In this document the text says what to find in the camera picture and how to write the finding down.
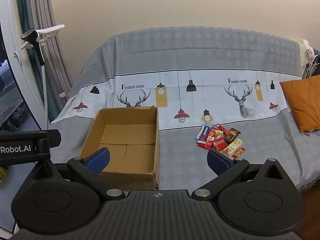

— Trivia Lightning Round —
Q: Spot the cream green snack packet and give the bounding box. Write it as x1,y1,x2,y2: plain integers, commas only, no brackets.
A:
222,139,243,156

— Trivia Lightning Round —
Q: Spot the red square snack packet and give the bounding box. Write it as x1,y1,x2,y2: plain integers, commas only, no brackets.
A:
213,137,228,152

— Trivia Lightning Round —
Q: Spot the blue white tube snack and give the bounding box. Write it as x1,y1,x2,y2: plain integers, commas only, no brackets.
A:
195,124,212,144

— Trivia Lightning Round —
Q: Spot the red orange snack packet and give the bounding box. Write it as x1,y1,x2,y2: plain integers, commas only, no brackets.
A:
206,127,216,142

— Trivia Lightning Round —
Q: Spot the black orange chocolate bar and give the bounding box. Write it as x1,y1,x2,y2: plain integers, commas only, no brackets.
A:
225,128,241,144

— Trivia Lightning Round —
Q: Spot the long red snack packet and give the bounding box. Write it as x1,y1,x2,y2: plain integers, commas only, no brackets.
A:
215,124,230,135

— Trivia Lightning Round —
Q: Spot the brown cardboard box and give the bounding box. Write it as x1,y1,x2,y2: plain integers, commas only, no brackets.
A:
80,106,160,191

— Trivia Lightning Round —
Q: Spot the grey printed sofa cover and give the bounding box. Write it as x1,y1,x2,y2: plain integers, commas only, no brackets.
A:
52,27,319,191

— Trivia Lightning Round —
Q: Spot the orange cushion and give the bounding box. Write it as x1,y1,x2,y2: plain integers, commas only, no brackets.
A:
280,75,320,133

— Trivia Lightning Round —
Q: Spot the garment steamer head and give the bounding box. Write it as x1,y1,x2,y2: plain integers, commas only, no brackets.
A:
21,24,65,66

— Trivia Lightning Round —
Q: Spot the grey curtain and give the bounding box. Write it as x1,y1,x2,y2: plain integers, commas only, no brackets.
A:
16,0,73,121

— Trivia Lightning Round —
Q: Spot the white window frame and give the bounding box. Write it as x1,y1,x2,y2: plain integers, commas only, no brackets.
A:
1,0,45,129

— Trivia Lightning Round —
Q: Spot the dark bag with strings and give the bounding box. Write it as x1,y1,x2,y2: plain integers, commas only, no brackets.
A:
299,39,319,79

